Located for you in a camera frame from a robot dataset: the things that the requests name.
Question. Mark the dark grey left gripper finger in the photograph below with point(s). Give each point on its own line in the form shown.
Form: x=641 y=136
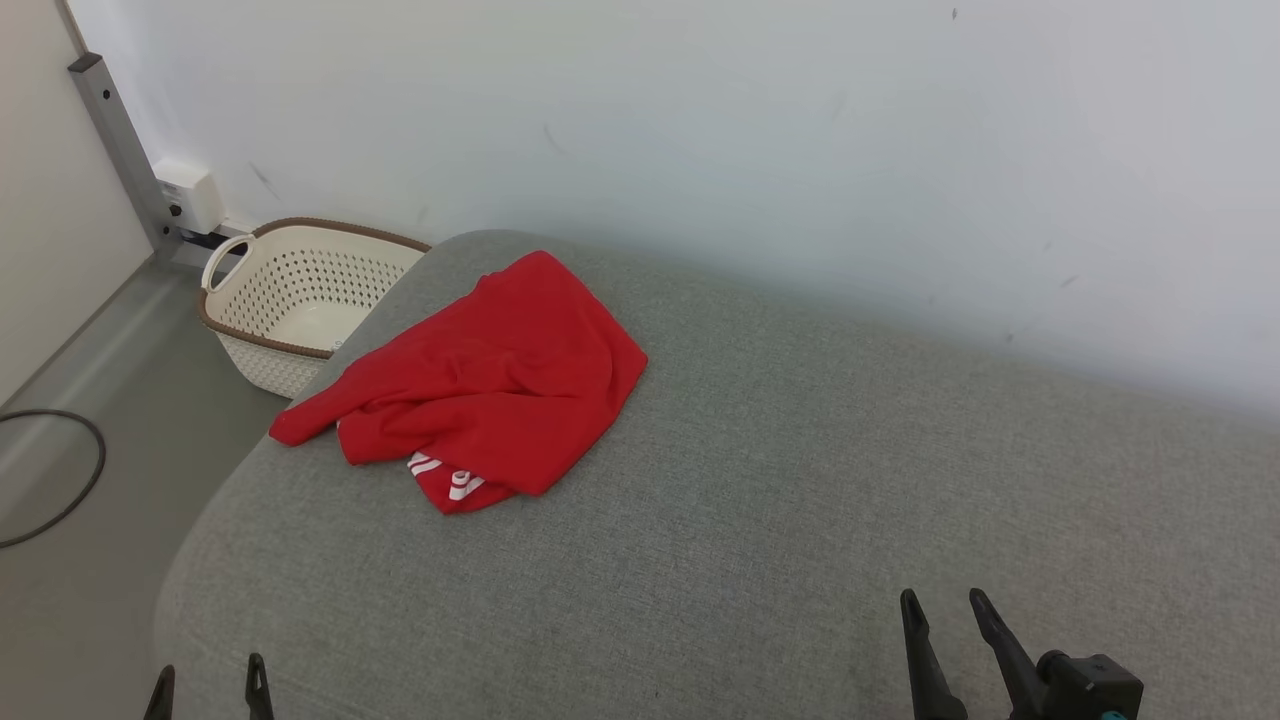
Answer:
x=259 y=690
x=163 y=695

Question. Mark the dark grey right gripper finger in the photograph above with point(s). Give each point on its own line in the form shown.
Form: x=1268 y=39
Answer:
x=928 y=670
x=1015 y=670

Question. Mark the red jersey with number 23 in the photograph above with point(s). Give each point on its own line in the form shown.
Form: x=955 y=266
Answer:
x=500 y=380

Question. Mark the grey fabric sofa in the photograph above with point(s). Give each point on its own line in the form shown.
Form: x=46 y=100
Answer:
x=800 y=520

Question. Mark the cream perforated laundry basket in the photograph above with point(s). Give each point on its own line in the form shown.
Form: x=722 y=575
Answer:
x=300 y=300

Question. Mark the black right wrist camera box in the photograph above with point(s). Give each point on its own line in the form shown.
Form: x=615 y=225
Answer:
x=1095 y=685

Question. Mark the white wall socket box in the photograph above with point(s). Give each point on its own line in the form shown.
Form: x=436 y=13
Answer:
x=190 y=195

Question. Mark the grey metal post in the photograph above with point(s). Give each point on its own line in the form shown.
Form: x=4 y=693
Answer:
x=120 y=140

